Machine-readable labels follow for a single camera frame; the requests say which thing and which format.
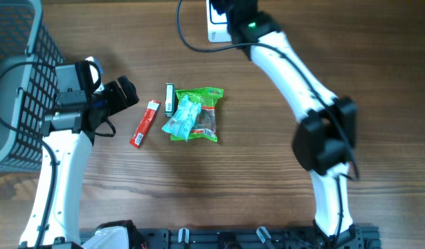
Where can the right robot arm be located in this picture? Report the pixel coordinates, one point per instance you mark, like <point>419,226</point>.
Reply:
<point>326,134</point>

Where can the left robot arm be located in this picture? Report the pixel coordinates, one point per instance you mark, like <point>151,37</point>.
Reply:
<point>83,103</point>

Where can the grey plastic mesh basket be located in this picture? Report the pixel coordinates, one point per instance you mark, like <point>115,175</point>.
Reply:
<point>27,83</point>

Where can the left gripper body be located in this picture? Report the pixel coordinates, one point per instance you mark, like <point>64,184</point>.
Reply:
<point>111,99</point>

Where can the pale green wipes packet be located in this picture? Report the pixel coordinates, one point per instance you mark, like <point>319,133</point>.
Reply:
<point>182,122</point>

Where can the white barcode scanner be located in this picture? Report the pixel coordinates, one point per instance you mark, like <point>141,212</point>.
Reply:
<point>216,25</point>

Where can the dark green small box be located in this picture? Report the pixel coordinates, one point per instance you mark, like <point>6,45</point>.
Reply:
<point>169,99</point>

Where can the red snack packet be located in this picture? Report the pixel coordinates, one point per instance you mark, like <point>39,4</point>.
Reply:
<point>145,123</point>

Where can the green snack bag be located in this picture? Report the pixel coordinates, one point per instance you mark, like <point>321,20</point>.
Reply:
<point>205,124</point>

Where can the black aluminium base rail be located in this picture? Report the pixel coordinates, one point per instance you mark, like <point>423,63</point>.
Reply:
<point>230,238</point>

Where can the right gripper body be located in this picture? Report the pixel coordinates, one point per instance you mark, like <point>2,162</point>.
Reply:
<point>216,4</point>

